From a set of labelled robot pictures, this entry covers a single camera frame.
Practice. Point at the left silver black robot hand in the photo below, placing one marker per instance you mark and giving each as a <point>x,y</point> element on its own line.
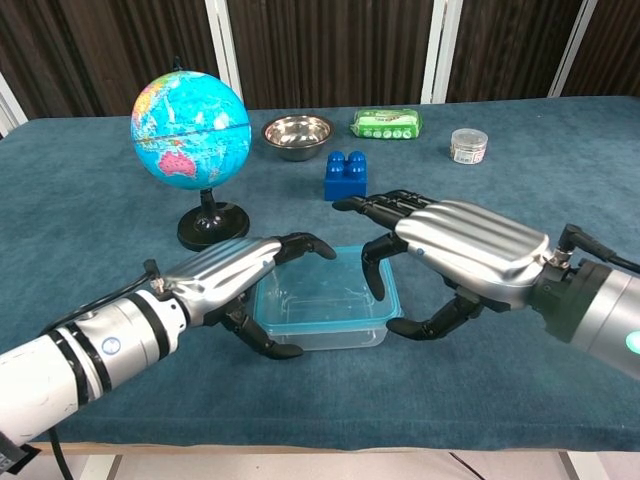
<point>220,270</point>

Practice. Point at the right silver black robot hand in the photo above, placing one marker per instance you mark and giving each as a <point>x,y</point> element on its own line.
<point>475,245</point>

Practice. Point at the clear blue plastic container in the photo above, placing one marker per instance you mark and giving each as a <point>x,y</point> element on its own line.
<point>320,295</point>

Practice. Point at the clear plastic storage container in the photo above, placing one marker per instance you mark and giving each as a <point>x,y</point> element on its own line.
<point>340,342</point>

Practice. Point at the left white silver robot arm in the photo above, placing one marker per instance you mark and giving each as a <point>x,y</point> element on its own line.
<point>75,360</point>

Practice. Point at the right silver black robot arm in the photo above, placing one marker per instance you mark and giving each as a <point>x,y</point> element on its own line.
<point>595,310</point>

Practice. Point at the small clear round jar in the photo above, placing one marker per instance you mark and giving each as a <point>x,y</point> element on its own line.
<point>469,146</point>

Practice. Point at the blue desk globe black stand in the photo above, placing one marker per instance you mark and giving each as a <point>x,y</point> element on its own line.
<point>190,130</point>

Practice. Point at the blue toy building block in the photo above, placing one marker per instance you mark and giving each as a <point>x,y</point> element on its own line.
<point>345,180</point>

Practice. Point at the green wet wipes pack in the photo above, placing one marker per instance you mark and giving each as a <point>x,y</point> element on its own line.
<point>387,124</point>

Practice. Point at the stainless steel bowl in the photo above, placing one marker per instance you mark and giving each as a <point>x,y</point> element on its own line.
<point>297,136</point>

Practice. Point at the blue table cloth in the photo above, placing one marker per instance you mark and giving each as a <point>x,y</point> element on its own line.
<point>450,400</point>

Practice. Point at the white frame post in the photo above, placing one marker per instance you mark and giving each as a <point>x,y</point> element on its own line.
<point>442,50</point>
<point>570,50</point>
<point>11,107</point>
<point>225,50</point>

